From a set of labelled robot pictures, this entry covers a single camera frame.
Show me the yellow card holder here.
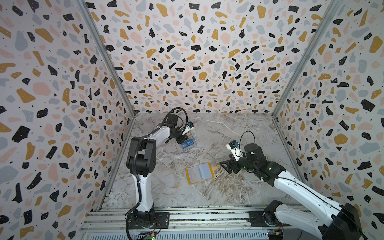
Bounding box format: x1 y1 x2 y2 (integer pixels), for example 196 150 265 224
186 163 220 185

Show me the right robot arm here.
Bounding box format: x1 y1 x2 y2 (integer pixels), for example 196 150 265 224
220 140 364 240

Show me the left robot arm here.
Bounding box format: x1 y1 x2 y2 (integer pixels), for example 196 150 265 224
126 107 194 226

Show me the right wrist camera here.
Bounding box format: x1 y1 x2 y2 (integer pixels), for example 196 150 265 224
226 140 243 161

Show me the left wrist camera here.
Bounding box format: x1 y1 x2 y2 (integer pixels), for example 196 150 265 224
181 122 194 135

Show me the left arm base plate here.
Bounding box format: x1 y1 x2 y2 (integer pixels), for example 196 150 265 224
126 210 170 230

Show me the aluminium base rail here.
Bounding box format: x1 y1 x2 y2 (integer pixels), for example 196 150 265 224
78 205 337 238

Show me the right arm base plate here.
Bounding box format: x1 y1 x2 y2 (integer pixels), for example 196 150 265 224
247 211 289 228

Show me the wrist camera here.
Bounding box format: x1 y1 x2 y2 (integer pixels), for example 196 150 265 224
181 122 194 135
226 140 243 161

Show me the black corrugated cable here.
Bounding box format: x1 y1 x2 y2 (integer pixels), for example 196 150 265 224
124 106 189 240

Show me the white ventilation grille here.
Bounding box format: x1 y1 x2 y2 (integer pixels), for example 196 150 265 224
89 229 271 240

